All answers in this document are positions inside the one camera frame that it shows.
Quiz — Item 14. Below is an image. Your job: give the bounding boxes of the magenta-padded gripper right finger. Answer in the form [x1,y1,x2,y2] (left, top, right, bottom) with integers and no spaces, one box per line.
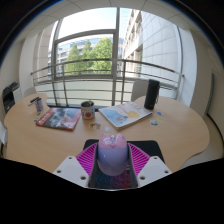
[127,142,173,188]

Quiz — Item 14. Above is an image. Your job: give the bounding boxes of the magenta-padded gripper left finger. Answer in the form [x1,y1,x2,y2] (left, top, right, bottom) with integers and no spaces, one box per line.
[53,143,99,188]

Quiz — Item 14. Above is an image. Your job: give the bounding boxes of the pink and lilac computer mouse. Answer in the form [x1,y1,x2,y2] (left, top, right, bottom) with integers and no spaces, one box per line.
[96,133,129,177]

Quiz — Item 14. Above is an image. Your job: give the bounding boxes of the black mouse pad, colourful print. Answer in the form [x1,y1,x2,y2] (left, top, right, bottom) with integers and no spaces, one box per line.
[83,139,165,190]

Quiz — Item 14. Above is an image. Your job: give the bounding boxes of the small pale sticker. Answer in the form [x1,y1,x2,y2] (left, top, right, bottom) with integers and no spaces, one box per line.
[89,122,102,131]

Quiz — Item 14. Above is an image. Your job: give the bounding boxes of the red-edged magazine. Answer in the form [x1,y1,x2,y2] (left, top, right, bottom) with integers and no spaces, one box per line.
[35,107,83,131]

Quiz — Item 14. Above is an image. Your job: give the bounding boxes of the white mug with red print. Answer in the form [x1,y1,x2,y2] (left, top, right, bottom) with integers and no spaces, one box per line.
[80,100,96,121]

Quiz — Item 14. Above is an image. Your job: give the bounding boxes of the light illustrated booklet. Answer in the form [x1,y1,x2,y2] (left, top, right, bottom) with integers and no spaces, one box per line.
[98,101,153,131]

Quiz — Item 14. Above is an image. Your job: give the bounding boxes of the white printed can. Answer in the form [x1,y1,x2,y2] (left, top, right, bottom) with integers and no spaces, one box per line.
[34,97,45,113]

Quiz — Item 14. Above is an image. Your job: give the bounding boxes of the white chair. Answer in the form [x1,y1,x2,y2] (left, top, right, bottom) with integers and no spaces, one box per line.
[0,120,8,146]
[130,78,149,103]
[22,86,37,99]

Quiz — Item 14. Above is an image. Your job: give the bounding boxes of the black cylinder bottle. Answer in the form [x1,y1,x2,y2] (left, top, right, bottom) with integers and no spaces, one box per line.
[143,78,161,111]

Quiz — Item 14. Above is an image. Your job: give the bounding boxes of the dark marker pen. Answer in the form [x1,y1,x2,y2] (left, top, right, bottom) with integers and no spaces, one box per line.
[27,96,41,107]

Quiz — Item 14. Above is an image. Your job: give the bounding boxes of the metal balcony railing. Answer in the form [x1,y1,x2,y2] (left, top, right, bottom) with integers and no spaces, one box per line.
[30,58,185,108]

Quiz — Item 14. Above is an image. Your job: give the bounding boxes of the black and white printer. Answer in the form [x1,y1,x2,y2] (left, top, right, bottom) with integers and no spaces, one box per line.
[2,81,21,114]

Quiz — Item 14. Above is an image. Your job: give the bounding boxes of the green tree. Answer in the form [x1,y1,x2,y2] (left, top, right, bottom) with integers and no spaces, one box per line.
[64,37,114,74]

